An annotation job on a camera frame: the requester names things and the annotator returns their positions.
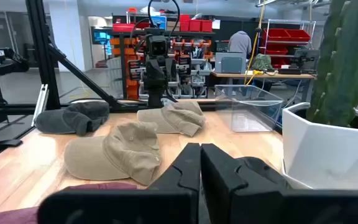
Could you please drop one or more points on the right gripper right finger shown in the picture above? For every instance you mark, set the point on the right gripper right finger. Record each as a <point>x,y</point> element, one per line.
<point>219,180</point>

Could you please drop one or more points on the grey case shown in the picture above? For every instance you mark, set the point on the grey case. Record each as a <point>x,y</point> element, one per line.
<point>230,63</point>

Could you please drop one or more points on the green bag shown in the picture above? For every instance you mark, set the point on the green bag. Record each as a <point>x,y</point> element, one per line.
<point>262,61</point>

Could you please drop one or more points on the wooden desk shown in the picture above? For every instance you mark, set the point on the wooden desk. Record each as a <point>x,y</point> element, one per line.
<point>259,75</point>

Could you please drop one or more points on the maroon baseball cap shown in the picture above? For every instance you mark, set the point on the maroon baseball cap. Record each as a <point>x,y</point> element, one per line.
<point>5,217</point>

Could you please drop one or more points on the blue monitor screen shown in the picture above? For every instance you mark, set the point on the blue monitor screen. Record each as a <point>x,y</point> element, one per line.
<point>102,37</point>

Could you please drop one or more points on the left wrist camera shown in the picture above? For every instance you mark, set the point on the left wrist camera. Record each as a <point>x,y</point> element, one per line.
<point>158,46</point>

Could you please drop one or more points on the green cactus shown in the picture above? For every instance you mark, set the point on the green cactus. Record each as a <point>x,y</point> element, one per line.
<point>343,62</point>

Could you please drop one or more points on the white hexagonal plant pot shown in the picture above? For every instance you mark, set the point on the white hexagonal plant pot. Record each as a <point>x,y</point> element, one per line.
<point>322,155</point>

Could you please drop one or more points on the silver aluminium bar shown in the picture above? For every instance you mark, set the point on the silver aluminium bar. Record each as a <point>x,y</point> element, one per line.
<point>39,104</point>

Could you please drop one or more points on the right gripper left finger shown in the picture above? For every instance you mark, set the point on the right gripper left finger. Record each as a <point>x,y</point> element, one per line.
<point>182,174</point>

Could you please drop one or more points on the orange parts rack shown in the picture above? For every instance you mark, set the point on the orange parts rack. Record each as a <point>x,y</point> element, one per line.
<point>130,77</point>

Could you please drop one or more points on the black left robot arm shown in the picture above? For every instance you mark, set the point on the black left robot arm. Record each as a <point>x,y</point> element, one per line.
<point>156,99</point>

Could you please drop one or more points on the clear plastic bin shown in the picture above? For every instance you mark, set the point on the clear plastic bin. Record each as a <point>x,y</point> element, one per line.
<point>247,102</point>

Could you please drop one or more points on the red plastic bin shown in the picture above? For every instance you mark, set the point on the red plastic bin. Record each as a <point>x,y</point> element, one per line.
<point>207,26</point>
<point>298,35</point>
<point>273,50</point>
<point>195,25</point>
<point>273,35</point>

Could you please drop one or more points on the dark grey baseball cap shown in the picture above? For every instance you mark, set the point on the dark grey baseball cap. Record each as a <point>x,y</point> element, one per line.
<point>73,119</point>

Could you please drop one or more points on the black clamp foot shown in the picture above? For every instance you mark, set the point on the black clamp foot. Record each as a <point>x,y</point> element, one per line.
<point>5,144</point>

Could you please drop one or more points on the person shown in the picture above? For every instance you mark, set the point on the person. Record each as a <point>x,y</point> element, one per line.
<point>239,43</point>

